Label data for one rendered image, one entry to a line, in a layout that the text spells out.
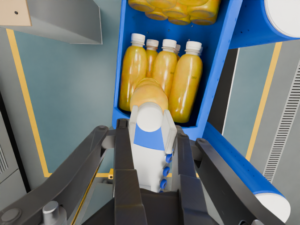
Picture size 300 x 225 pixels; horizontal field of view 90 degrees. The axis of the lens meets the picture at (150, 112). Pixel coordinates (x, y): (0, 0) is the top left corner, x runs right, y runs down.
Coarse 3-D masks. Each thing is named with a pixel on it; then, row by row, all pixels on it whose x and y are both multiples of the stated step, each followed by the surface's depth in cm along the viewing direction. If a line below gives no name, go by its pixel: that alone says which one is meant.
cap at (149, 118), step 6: (144, 108) 21; (150, 108) 21; (156, 108) 21; (138, 114) 21; (144, 114) 21; (150, 114) 21; (156, 114) 21; (138, 120) 21; (144, 120) 21; (150, 120) 21; (156, 120) 22; (162, 120) 22; (144, 126) 22; (150, 126) 22; (156, 126) 22
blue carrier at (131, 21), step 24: (240, 0) 30; (120, 24) 35; (144, 24) 49; (168, 24) 51; (192, 24) 50; (216, 24) 44; (120, 48) 37; (144, 48) 52; (216, 48) 44; (120, 72) 44; (216, 72) 34; (192, 120) 53; (144, 144) 36
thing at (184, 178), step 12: (180, 144) 13; (180, 156) 12; (192, 156) 12; (180, 168) 10; (192, 168) 10; (180, 180) 8; (192, 180) 9; (180, 192) 8; (192, 192) 8; (180, 204) 7; (192, 204) 7; (204, 204) 7; (180, 216) 7; (192, 216) 6; (204, 216) 6
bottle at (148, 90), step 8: (144, 80) 35; (152, 80) 35; (136, 88) 30; (144, 88) 26; (152, 88) 26; (160, 88) 28; (136, 96) 25; (144, 96) 24; (152, 96) 24; (160, 96) 25; (136, 104) 24; (144, 104) 23; (160, 104) 24
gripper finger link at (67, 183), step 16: (96, 128) 14; (80, 144) 11; (96, 144) 11; (64, 160) 9; (80, 160) 9; (96, 160) 12; (64, 176) 8; (80, 176) 9; (32, 192) 7; (48, 192) 7; (64, 192) 7; (80, 192) 10; (16, 208) 6; (32, 208) 6; (64, 208) 8; (0, 224) 6; (16, 224) 6; (32, 224) 6
